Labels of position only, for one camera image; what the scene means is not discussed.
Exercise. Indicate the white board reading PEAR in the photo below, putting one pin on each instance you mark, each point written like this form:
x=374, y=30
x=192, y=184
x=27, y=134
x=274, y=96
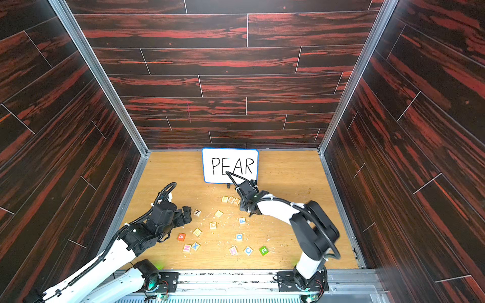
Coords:
x=217, y=161

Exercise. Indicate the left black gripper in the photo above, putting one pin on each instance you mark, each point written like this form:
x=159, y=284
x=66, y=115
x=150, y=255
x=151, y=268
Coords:
x=181, y=220

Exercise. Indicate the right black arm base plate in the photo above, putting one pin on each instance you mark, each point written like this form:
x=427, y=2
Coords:
x=291, y=281

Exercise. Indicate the wooden block pink N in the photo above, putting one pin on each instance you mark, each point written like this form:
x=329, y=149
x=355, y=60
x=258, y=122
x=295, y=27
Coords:
x=187, y=248

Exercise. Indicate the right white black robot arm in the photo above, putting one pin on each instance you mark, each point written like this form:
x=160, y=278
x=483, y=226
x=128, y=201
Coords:
x=315, y=232

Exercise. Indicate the wooden block blue C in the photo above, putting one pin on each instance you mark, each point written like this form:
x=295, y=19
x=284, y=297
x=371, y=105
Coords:
x=248, y=251

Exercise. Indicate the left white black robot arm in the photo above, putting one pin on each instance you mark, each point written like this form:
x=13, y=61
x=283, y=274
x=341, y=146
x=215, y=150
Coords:
x=88, y=284

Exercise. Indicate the wooden block blue X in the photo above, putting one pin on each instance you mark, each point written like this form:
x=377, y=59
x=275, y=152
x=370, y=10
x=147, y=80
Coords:
x=195, y=246

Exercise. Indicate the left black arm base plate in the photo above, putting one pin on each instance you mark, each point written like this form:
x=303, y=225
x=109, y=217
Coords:
x=163, y=282

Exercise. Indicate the wooden block blue O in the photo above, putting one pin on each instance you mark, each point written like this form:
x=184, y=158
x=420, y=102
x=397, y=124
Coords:
x=239, y=237

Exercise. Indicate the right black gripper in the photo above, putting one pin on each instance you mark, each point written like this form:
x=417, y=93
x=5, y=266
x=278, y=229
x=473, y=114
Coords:
x=244, y=190

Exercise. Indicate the aluminium front rail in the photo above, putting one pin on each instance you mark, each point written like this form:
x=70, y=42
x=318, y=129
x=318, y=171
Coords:
x=259, y=286

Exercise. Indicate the wooden block pink H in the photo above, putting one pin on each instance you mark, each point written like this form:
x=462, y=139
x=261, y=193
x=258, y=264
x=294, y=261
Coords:
x=233, y=250

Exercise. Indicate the green block number 2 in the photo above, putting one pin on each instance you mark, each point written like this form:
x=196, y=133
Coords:
x=263, y=250

